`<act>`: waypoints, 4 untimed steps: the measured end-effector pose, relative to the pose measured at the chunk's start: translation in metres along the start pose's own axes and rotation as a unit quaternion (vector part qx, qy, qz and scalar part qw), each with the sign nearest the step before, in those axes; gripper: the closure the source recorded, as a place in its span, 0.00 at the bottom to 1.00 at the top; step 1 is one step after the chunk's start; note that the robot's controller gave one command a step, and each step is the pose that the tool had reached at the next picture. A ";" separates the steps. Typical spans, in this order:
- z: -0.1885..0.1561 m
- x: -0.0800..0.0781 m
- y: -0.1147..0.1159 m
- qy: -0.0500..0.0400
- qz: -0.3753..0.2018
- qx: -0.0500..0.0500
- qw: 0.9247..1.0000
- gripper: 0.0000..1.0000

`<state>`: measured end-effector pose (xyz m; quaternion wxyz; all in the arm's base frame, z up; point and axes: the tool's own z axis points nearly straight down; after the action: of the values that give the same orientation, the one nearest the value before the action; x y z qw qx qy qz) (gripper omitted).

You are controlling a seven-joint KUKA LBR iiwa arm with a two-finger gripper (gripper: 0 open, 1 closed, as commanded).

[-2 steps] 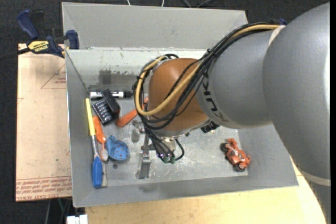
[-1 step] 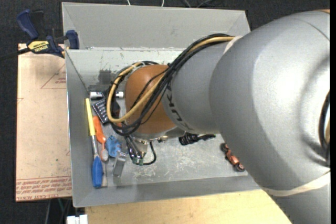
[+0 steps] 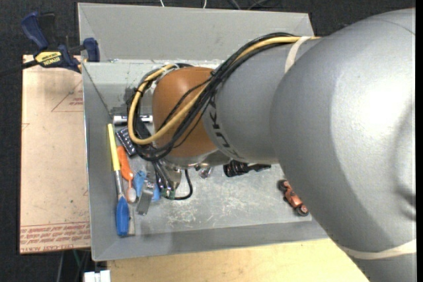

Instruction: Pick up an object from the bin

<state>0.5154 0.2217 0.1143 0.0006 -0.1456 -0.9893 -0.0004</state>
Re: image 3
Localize grey metal bin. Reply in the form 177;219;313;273
77;2;328;262

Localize silver metal cylinder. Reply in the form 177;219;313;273
112;114;153;125

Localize orange toothbrush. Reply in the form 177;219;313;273
116;145;137;204

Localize red-brown toy motorcycle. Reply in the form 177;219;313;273
278;179;310;217

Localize black keypad device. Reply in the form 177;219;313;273
116;127;137;157

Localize small blue plastic piece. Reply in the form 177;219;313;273
133;170;147;197

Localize yellow handled blue brush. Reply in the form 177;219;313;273
106;123;131;238

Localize brown cardboard board red print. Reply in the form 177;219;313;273
19;54;92;256

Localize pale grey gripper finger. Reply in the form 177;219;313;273
135;182;155;217

